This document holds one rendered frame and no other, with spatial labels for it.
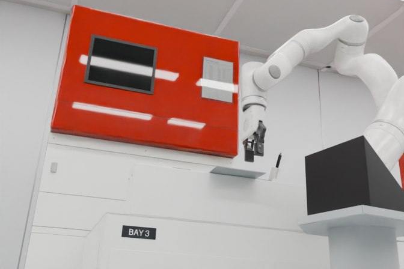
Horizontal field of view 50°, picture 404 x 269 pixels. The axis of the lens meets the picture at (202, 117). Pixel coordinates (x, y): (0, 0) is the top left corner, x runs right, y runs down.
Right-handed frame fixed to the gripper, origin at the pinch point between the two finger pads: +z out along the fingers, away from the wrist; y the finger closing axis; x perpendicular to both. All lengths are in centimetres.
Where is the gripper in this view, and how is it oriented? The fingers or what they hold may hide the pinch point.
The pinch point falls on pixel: (254, 154)
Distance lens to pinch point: 139.6
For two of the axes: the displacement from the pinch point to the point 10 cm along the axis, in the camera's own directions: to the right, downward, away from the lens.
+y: 3.2, -3.5, -8.8
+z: -0.4, 9.2, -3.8
